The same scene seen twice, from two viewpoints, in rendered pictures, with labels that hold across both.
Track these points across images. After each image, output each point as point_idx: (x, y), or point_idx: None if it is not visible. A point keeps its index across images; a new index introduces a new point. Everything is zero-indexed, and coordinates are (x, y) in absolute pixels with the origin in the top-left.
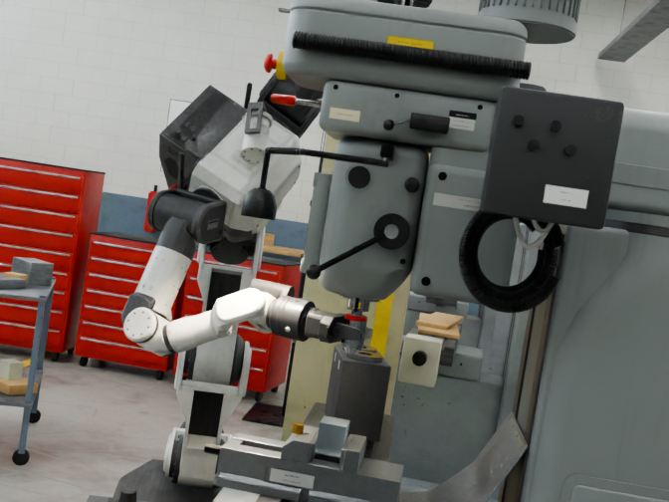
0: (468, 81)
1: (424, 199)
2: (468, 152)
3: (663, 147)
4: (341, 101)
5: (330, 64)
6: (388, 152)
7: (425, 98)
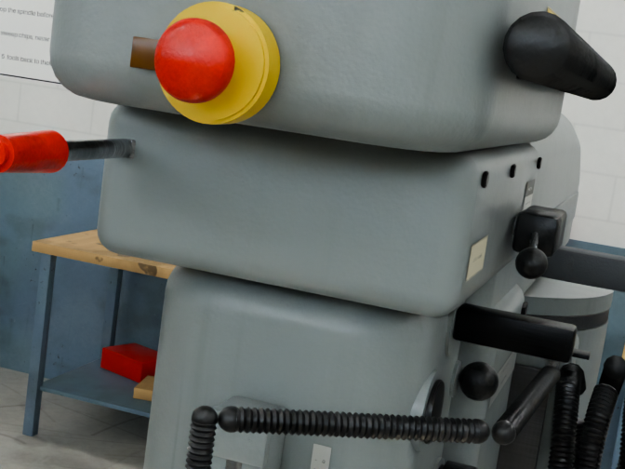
0: (554, 110)
1: (472, 401)
2: (506, 265)
3: (560, 173)
4: (480, 219)
5: (506, 112)
6: (573, 348)
7: (521, 163)
